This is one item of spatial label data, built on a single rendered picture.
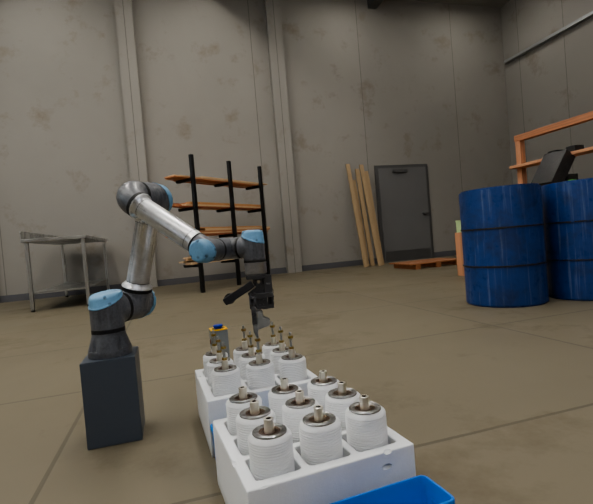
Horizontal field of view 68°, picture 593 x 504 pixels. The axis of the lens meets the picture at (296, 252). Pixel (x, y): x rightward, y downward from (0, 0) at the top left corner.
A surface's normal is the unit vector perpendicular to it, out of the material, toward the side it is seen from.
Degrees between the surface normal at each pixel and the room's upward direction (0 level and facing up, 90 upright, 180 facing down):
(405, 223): 90
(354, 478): 90
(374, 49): 90
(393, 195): 90
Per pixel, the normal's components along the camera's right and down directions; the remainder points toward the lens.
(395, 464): 0.35, 0.00
